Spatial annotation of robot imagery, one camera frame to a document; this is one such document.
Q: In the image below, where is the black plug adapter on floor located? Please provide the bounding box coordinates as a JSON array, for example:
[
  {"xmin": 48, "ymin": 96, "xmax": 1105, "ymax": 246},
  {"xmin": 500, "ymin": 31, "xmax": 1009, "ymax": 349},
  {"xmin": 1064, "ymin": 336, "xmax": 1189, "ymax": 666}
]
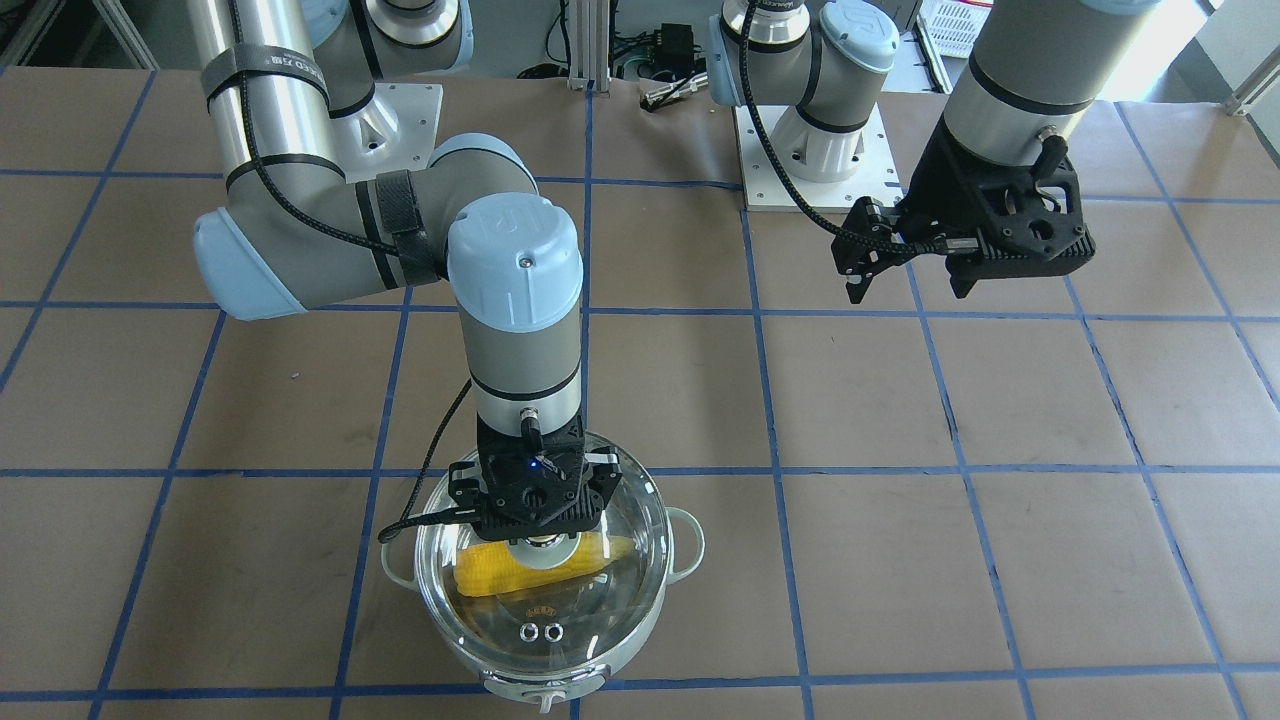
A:
[{"xmin": 653, "ymin": 23, "xmax": 696, "ymax": 76}]

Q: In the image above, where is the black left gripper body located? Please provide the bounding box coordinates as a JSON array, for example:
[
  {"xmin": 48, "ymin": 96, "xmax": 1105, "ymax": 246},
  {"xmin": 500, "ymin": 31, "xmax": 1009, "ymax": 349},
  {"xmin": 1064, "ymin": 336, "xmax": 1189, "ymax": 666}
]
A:
[{"xmin": 897, "ymin": 126, "xmax": 991, "ymax": 251}]

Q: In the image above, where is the white plastic basket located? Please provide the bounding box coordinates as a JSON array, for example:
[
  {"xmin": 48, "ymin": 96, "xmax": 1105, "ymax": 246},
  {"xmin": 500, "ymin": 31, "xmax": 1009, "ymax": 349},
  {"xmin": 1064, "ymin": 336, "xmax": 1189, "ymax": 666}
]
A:
[{"xmin": 918, "ymin": 1, "xmax": 995, "ymax": 59}]

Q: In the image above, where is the aluminium frame post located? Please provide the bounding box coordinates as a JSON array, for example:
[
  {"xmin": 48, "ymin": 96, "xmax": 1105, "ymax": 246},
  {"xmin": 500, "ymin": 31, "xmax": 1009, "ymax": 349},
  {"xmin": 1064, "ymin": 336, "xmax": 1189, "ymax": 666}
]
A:
[{"xmin": 566, "ymin": 0, "xmax": 613, "ymax": 94}]

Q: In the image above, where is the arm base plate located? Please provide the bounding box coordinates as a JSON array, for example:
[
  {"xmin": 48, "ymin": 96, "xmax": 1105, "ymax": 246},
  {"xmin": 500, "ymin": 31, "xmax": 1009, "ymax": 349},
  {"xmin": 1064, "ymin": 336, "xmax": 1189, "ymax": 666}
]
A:
[
  {"xmin": 735, "ymin": 106, "xmax": 902, "ymax": 215},
  {"xmin": 330, "ymin": 82, "xmax": 444, "ymax": 182}
]

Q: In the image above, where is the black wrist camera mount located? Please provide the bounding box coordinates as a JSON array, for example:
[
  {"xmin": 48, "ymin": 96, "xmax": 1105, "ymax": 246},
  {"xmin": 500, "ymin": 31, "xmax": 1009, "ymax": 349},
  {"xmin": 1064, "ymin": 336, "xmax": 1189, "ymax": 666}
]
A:
[
  {"xmin": 451, "ymin": 415, "xmax": 605, "ymax": 546},
  {"xmin": 970, "ymin": 129, "xmax": 1097, "ymax": 281}
]

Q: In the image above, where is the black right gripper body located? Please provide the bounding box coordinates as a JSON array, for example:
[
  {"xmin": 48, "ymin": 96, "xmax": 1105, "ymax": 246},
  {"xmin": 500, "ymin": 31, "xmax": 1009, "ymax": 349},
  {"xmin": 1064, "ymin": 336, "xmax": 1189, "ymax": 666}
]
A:
[{"xmin": 447, "ymin": 415, "xmax": 623, "ymax": 530}]

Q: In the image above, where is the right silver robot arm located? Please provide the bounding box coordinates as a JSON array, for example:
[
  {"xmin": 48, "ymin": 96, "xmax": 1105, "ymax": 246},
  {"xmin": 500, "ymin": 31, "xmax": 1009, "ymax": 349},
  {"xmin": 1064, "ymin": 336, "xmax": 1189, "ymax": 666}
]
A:
[{"xmin": 187, "ymin": 1, "xmax": 622, "ymax": 543}]

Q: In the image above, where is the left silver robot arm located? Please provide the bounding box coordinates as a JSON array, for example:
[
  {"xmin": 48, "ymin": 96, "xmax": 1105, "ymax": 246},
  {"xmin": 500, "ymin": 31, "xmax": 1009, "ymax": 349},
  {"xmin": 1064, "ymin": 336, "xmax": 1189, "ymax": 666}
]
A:
[{"xmin": 707, "ymin": 1, "xmax": 1156, "ymax": 304}]

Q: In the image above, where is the yellow plastic corn cob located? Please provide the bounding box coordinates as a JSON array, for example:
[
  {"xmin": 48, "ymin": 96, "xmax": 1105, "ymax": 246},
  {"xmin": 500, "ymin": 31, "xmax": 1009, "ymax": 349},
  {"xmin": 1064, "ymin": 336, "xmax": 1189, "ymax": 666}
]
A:
[{"xmin": 454, "ymin": 532, "xmax": 636, "ymax": 598}]

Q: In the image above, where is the glass pot lid with knob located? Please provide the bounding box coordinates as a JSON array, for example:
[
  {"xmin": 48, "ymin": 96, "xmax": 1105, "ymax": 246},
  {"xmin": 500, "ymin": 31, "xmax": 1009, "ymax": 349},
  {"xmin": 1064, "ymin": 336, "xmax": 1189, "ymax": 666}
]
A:
[{"xmin": 413, "ymin": 432, "xmax": 669, "ymax": 671}]

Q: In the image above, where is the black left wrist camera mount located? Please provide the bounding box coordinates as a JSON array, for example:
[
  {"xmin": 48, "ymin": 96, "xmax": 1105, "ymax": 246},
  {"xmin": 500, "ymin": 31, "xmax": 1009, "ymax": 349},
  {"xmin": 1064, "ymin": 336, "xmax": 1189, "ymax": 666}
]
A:
[{"xmin": 970, "ymin": 129, "xmax": 1097, "ymax": 281}]

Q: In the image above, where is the pale green cooking pot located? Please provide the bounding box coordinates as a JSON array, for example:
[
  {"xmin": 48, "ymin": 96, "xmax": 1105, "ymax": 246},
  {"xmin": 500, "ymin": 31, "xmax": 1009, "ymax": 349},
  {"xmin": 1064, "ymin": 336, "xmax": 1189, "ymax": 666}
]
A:
[{"xmin": 380, "ymin": 432, "xmax": 707, "ymax": 716}]

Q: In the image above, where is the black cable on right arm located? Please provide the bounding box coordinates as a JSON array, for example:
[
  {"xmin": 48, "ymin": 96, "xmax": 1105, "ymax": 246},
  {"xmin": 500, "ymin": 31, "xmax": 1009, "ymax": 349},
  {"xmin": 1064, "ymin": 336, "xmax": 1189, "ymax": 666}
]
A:
[{"xmin": 225, "ymin": 0, "xmax": 476, "ymax": 546}]

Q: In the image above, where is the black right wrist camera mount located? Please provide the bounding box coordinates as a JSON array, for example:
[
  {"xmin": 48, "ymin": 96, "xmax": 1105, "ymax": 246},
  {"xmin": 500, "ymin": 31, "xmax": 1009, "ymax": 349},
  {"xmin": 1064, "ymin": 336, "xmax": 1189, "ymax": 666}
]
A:
[{"xmin": 451, "ymin": 415, "xmax": 605, "ymax": 546}]

